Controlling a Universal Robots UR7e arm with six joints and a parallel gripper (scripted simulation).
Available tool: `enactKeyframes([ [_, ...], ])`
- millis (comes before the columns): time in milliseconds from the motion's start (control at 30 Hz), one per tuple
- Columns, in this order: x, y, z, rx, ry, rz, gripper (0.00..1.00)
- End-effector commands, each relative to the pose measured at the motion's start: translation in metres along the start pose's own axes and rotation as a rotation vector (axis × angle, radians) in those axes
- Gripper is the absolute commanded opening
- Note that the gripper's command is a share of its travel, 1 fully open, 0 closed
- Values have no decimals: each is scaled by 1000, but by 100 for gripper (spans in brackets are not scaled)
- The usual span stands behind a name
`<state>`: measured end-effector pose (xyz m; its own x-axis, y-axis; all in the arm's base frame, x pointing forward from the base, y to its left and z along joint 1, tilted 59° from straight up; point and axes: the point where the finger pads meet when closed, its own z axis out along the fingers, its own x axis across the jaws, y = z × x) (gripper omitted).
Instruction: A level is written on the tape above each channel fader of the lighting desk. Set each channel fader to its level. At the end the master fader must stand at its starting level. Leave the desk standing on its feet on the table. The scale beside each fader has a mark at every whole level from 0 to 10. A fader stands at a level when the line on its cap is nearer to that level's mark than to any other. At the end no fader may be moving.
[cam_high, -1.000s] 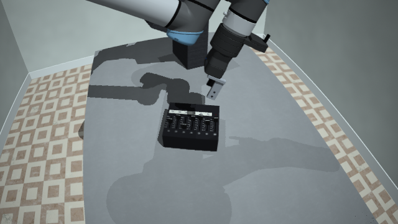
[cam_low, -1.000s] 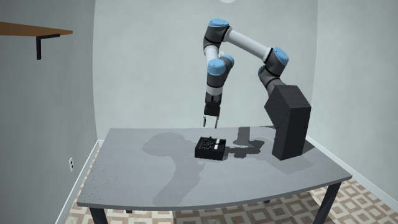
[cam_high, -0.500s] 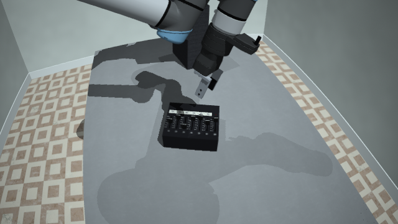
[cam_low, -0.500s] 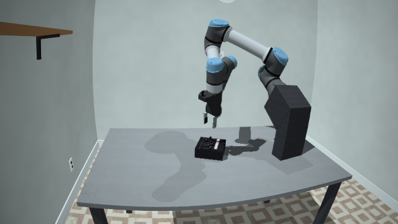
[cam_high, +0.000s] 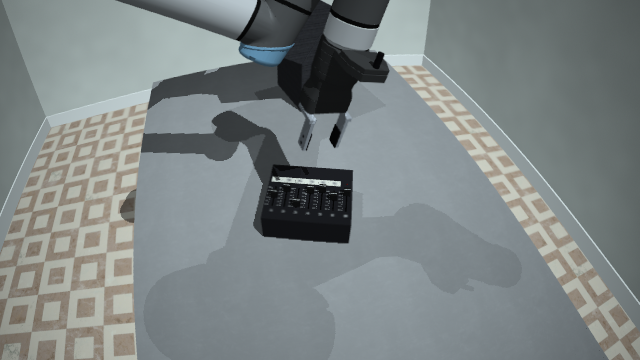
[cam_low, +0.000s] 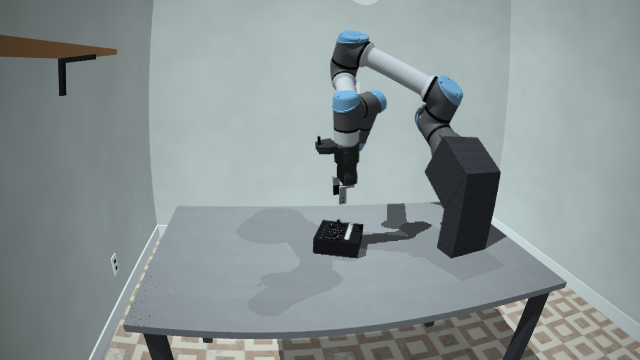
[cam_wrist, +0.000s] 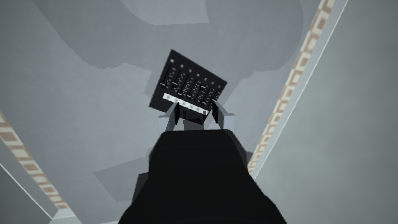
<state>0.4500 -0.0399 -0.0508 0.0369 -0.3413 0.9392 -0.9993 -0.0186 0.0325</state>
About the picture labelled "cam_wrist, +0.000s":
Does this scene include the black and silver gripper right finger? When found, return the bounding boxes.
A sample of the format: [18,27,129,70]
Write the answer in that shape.
[212,101,236,133]

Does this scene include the black lighting desk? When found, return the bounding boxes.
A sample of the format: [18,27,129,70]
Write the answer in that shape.
[149,49,228,125]

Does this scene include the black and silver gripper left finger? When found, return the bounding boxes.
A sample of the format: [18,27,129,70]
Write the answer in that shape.
[157,102,180,136]

